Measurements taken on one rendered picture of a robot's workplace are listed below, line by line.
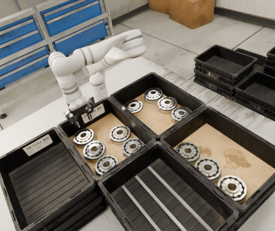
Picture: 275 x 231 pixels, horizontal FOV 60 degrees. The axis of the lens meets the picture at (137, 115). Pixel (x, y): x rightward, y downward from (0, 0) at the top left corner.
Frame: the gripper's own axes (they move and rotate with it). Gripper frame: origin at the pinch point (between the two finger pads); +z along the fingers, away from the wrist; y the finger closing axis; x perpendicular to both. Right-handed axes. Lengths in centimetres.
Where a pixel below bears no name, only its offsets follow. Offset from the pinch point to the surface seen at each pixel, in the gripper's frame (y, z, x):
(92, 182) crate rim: 12.6, 1.0, 30.2
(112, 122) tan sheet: -13.8, 11.3, -0.2
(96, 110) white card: -9.8, 4.9, -7.0
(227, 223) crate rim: -12, 1, 71
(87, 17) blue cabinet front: -93, 32, -188
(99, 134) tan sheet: -4.3, 11.3, 1.9
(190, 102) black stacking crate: -47, 5, 22
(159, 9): -255, 92, -251
